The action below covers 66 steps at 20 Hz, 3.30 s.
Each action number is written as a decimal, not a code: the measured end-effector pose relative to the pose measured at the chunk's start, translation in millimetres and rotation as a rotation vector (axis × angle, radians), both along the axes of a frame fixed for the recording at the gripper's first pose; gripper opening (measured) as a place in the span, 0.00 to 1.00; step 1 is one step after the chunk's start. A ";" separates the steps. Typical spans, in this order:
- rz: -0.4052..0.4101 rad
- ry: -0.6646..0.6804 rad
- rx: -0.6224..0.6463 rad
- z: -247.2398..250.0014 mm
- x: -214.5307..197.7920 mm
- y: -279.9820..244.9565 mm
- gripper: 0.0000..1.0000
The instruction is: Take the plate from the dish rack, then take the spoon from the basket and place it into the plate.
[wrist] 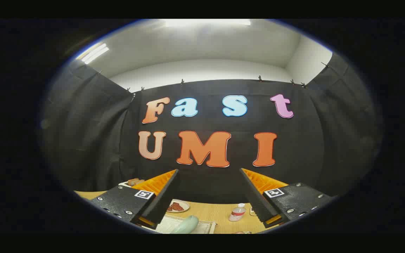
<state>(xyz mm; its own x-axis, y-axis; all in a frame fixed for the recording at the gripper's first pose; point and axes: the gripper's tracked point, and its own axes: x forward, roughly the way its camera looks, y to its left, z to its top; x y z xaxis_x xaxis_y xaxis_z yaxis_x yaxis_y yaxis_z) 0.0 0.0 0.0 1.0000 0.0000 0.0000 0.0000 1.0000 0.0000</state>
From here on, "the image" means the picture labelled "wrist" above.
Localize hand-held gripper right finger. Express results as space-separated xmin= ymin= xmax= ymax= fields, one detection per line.
xmin=239 ymin=168 xmax=337 ymax=229

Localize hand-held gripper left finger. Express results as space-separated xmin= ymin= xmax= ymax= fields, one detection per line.
xmin=90 ymin=169 xmax=181 ymax=230

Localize mint green plate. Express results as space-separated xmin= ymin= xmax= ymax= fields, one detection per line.
xmin=170 ymin=215 xmax=199 ymax=234

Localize white wire dish rack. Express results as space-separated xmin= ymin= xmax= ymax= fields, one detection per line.
xmin=153 ymin=214 xmax=217 ymax=234

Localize beige plate with meat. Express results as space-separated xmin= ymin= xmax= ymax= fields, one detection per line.
xmin=166 ymin=199 xmax=191 ymax=214

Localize clear plastic bottle red label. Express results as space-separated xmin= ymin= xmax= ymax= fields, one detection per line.
xmin=229 ymin=203 xmax=246 ymax=222

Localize white toaster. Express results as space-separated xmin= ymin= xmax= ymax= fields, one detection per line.
xmin=119 ymin=178 xmax=145 ymax=188

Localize long ceiling light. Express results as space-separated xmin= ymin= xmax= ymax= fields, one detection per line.
xmin=76 ymin=43 xmax=110 ymax=65

